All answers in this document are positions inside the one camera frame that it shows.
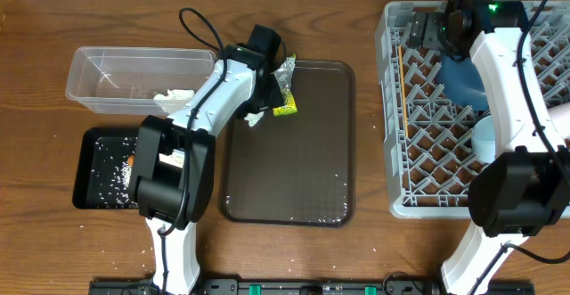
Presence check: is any grey dishwasher rack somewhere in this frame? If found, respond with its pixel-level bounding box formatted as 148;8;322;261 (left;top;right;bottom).
374;0;570;220

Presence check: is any wooden chopstick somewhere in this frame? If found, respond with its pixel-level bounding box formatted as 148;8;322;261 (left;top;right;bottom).
397;45;409;138

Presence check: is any white paper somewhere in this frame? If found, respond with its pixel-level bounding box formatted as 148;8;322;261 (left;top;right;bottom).
153;89;265;127

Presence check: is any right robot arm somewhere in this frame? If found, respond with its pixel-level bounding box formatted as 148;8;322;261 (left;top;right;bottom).
411;0;569;294

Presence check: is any blue plastic plate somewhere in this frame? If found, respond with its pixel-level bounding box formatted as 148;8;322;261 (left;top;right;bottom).
436;56;489;111

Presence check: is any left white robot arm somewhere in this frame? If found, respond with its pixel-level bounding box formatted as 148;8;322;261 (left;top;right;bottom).
127;25;283;294

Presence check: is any black waste tray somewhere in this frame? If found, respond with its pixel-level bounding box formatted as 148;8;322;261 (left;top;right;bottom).
72;127;137;209

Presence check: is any light blue bowl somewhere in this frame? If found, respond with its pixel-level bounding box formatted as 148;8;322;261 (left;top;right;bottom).
471;116;495;164

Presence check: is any brown serving tray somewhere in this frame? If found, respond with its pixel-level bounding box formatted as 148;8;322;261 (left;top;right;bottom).
219;61;355;227

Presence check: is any foil snack wrapper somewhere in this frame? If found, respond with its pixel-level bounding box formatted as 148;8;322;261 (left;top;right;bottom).
273;54;297;117

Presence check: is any pile of white rice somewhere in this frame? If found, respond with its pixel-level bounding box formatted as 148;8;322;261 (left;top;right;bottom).
91;136;137;207

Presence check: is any clear plastic bin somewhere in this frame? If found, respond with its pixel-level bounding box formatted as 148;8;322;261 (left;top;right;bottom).
66;46;216;116

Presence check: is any white cup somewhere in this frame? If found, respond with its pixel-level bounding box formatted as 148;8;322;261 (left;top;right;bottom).
548;102;570;140

